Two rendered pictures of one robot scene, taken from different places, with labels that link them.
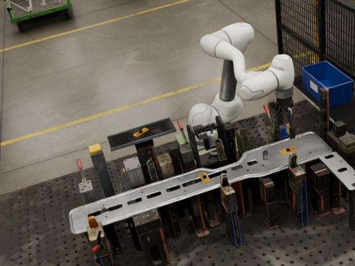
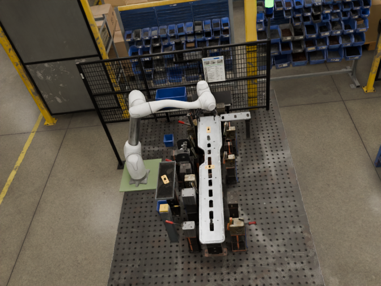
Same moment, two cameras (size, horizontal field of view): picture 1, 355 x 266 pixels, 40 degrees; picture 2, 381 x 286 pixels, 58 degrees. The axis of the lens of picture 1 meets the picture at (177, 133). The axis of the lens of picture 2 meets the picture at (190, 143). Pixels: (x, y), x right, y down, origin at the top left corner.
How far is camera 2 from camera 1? 240 cm
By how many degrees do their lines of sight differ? 55
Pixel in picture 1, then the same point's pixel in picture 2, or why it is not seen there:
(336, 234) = (248, 143)
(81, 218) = (211, 235)
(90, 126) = not seen: outside the picture
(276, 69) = (206, 89)
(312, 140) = (206, 119)
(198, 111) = (136, 159)
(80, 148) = not seen: outside the picture
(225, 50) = (158, 104)
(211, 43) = (144, 107)
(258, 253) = (246, 174)
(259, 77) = (209, 95)
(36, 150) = not seen: outside the picture
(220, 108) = (137, 150)
